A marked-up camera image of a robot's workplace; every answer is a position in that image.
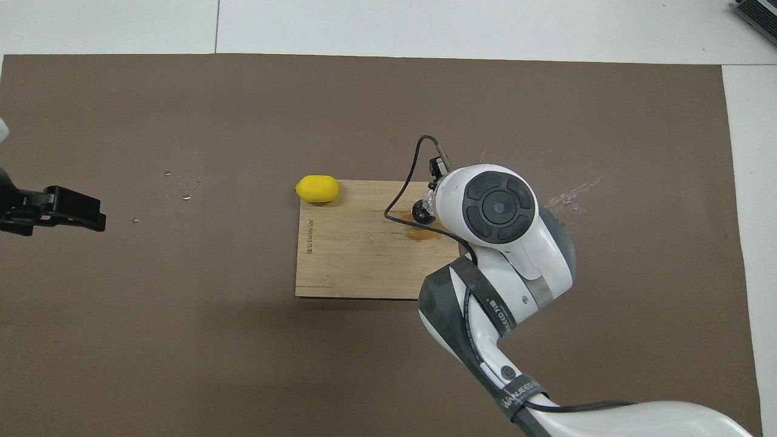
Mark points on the steel jigger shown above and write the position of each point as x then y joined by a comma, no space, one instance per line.
420,212

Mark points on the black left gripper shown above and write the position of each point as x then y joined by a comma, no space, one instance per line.
15,209

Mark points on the yellow lemon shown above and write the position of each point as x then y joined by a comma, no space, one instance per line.
317,189

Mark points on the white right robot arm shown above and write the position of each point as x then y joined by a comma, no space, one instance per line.
504,209

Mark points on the brown table mat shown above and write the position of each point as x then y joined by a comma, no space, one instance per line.
182,334

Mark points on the grey striped device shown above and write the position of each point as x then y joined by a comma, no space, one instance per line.
762,15

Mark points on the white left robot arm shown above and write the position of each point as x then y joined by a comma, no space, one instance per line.
2,130

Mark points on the wooden cutting board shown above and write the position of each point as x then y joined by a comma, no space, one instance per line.
352,255

